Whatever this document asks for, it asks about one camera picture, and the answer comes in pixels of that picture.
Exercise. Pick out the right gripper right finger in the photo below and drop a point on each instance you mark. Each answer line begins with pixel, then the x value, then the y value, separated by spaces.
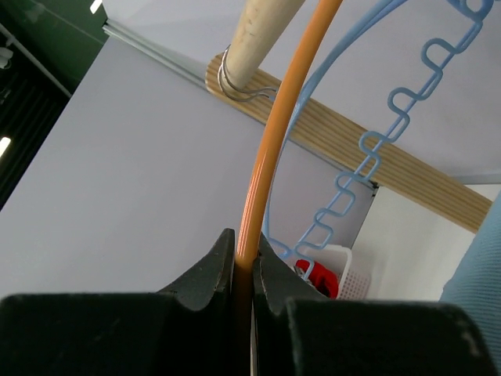
pixel 301 332

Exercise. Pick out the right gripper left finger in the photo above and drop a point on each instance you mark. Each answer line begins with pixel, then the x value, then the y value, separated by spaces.
pixel 182 329

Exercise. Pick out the red trousers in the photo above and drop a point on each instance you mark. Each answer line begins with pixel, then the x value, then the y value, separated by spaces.
pixel 322 279

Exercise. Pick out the orange hanger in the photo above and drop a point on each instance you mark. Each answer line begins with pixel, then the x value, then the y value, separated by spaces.
pixel 261 181

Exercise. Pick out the light blue plastic hanger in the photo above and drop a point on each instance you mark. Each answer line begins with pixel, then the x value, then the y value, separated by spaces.
pixel 377 13

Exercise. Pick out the white plastic basket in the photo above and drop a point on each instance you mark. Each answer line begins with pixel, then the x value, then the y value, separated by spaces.
pixel 352 277

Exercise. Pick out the wooden clothes rack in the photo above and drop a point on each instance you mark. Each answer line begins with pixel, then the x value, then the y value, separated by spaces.
pixel 329 133

